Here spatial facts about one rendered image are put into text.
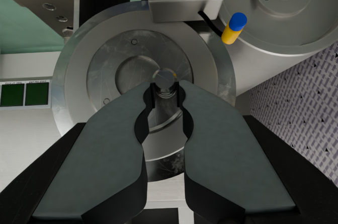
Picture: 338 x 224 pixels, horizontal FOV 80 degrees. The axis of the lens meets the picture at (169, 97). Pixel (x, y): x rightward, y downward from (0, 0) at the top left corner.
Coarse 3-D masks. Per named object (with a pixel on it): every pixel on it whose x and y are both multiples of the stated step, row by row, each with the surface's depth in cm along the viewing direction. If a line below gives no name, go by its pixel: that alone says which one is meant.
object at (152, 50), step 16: (128, 32) 15; (144, 32) 15; (112, 48) 15; (128, 48) 14; (144, 48) 14; (160, 48) 14; (176, 48) 14; (96, 64) 14; (112, 64) 14; (128, 64) 15; (144, 64) 15; (160, 64) 14; (176, 64) 14; (96, 80) 14; (112, 80) 14; (128, 80) 14; (144, 80) 14; (96, 96) 14; (112, 96) 14; (176, 96) 14; (160, 112) 14; (176, 112) 14
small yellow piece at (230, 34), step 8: (232, 16) 11; (240, 16) 11; (208, 24) 14; (232, 24) 11; (240, 24) 11; (216, 32) 13; (224, 32) 12; (232, 32) 11; (224, 40) 12; (232, 40) 12
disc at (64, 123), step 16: (96, 16) 17; (112, 16) 17; (80, 32) 17; (208, 32) 17; (64, 48) 17; (224, 48) 16; (64, 64) 16; (224, 64) 16; (224, 80) 16; (224, 96) 16; (64, 112) 16; (64, 128) 16; (160, 128) 16; (160, 160) 15; (176, 160) 15; (160, 176) 15
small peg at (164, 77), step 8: (160, 72) 11; (168, 72) 11; (152, 80) 11; (160, 80) 11; (168, 80) 11; (176, 80) 11; (160, 88) 11; (168, 88) 11; (176, 88) 13; (160, 96) 13; (168, 96) 13
